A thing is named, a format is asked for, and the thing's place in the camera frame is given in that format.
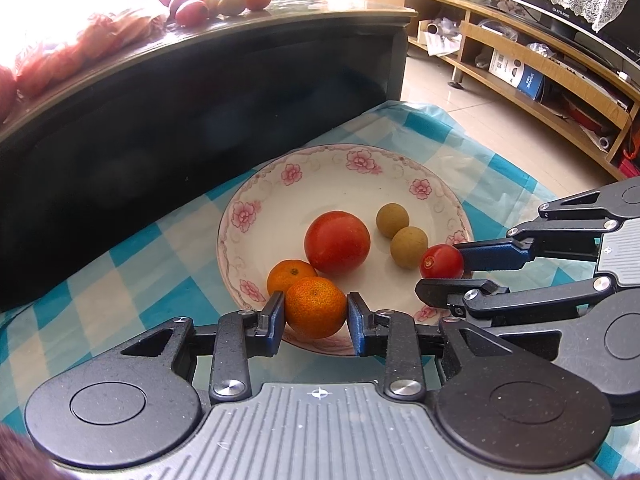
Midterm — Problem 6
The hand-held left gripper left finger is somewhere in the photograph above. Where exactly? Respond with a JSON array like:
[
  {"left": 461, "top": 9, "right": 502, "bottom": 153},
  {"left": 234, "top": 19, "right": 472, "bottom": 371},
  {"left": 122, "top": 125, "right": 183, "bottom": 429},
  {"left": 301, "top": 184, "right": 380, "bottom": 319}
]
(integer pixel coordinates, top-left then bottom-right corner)
[{"left": 117, "top": 290, "right": 287, "bottom": 406}]

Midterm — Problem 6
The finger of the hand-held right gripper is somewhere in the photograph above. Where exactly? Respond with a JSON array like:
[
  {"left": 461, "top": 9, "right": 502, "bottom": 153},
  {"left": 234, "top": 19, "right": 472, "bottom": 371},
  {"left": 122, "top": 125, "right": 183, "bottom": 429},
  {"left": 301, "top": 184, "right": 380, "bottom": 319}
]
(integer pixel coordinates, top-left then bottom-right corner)
[
  {"left": 452, "top": 176, "right": 640, "bottom": 272},
  {"left": 415, "top": 275, "right": 621, "bottom": 361}
]

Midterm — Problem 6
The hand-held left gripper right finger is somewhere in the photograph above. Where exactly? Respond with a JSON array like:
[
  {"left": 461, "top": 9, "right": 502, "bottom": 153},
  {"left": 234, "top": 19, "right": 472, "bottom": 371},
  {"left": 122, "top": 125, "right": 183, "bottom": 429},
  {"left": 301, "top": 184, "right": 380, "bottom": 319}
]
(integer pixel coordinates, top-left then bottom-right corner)
[{"left": 346, "top": 291, "right": 506, "bottom": 403}]

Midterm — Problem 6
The red cherry tomato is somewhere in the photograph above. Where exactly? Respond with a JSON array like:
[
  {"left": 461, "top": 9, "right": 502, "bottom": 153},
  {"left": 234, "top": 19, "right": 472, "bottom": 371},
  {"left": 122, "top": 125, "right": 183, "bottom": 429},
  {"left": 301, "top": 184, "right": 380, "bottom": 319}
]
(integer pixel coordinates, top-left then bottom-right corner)
[{"left": 419, "top": 244, "right": 465, "bottom": 280}]

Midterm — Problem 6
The small orange mandarin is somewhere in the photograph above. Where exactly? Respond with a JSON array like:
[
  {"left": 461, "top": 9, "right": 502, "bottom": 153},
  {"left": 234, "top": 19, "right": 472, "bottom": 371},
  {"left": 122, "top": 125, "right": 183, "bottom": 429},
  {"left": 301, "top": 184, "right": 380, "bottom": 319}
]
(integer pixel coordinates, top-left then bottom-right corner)
[
  {"left": 285, "top": 276, "right": 348, "bottom": 340},
  {"left": 266, "top": 259, "right": 318, "bottom": 297}
]

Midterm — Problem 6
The tan longan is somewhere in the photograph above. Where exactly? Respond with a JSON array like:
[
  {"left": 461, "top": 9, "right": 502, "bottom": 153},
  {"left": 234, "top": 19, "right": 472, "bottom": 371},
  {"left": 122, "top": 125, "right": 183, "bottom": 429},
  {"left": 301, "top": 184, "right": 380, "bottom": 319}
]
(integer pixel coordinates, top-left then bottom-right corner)
[
  {"left": 390, "top": 226, "right": 429, "bottom": 269},
  {"left": 376, "top": 203, "right": 410, "bottom": 238}
]

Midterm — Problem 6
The large red tomato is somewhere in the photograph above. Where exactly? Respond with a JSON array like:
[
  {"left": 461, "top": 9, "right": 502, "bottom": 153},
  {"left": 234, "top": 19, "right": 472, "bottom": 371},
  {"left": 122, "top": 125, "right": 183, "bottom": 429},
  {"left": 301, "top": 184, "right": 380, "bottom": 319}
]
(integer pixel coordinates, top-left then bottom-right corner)
[{"left": 304, "top": 211, "right": 372, "bottom": 276}]

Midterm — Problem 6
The white floral plate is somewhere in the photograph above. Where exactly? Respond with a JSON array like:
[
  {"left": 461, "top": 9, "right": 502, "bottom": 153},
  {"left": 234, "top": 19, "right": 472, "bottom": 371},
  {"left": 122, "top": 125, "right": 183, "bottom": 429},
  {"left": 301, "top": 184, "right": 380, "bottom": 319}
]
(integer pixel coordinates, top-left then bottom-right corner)
[{"left": 216, "top": 144, "right": 475, "bottom": 357}]

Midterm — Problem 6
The blue checkered tablecloth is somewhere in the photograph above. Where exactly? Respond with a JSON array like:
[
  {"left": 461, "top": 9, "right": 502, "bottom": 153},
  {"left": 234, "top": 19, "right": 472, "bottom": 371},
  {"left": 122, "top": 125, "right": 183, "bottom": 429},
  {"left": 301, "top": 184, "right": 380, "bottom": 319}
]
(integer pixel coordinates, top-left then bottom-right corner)
[{"left": 0, "top": 101, "right": 640, "bottom": 480}]

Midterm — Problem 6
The blue box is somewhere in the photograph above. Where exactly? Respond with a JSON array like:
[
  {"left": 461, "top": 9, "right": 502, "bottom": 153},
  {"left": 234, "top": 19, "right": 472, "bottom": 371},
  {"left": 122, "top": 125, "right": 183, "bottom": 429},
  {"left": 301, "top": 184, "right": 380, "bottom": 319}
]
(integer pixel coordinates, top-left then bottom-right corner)
[{"left": 517, "top": 71, "right": 545, "bottom": 101}]

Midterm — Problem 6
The white box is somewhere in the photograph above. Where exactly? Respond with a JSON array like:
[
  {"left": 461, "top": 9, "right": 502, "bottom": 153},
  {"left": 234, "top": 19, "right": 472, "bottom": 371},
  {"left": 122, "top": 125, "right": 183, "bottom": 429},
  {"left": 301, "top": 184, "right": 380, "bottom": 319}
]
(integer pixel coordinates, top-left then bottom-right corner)
[{"left": 489, "top": 49, "right": 526, "bottom": 83}]

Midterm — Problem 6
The wooden television stand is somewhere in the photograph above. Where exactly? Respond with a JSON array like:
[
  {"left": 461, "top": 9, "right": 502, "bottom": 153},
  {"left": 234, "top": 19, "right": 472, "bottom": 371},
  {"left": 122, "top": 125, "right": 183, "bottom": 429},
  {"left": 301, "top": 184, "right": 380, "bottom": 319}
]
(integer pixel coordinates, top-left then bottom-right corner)
[{"left": 400, "top": 0, "right": 640, "bottom": 181}]

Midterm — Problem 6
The dark wooden coffee table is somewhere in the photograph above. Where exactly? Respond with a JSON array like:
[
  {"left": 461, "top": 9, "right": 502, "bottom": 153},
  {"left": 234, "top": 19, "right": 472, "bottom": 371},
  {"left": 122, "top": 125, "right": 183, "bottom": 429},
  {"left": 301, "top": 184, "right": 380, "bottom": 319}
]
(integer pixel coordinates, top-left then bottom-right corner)
[{"left": 0, "top": 0, "right": 418, "bottom": 313}]

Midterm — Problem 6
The white crumpled bag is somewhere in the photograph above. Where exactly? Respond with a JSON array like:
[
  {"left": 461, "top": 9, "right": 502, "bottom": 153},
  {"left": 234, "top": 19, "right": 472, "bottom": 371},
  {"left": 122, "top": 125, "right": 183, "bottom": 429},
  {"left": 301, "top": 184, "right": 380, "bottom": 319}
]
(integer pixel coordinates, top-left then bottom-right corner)
[{"left": 417, "top": 17, "right": 463, "bottom": 57}]

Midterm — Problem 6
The black television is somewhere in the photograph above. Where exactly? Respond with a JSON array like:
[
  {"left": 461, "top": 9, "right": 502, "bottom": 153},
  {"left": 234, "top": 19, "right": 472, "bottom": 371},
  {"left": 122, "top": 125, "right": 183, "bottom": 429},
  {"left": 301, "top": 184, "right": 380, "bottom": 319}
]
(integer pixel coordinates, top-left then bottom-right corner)
[{"left": 480, "top": 0, "right": 640, "bottom": 68}]

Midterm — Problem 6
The red mesh fruit bag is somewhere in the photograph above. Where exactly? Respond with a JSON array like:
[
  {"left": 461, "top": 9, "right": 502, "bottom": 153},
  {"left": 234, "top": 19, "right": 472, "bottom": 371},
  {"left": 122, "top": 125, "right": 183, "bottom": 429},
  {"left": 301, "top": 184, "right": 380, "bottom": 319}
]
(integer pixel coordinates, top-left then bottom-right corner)
[{"left": 15, "top": 7, "right": 168, "bottom": 101}]

